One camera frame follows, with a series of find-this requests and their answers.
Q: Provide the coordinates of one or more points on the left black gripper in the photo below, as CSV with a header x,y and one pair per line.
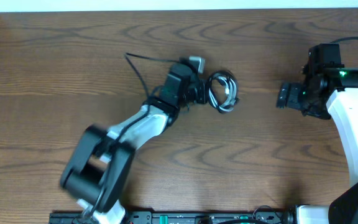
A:
x,y
203,87

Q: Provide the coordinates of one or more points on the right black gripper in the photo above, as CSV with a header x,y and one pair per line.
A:
x,y
287,96

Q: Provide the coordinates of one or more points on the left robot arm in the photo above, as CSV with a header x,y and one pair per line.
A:
x,y
99,166

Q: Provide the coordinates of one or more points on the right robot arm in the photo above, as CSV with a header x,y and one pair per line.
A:
x,y
329,91

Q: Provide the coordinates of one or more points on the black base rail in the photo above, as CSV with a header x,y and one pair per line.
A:
x,y
147,217

